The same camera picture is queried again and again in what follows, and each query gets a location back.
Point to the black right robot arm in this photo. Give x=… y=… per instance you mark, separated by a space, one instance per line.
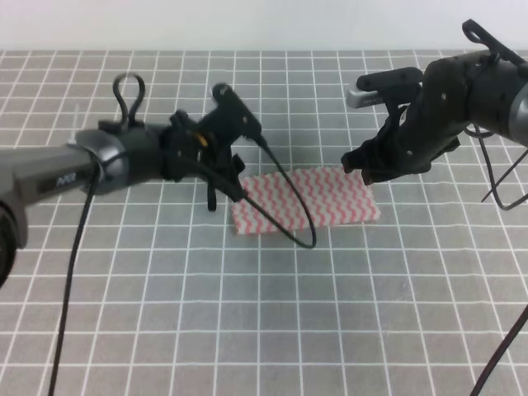
x=428 y=109

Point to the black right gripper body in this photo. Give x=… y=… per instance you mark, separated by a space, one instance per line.
x=411 y=147

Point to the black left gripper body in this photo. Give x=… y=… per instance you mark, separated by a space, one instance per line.
x=197 y=148

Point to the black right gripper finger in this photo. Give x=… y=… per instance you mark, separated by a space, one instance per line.
x=364 y=157
x=372 y=176

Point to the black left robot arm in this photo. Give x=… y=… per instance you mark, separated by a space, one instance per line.
x=113 y=157

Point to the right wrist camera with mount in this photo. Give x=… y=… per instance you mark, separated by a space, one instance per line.
x=393 y=88

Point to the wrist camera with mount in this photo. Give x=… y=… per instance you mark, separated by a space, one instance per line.
x=230 y=119
x=393 y=88

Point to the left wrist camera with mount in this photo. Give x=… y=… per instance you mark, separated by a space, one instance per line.
x=230 y=119

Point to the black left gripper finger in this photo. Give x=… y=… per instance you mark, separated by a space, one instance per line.
x=225 y=181
x=236 y=167

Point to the pink wavy striped towel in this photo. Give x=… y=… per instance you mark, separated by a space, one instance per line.
x=331 y=196

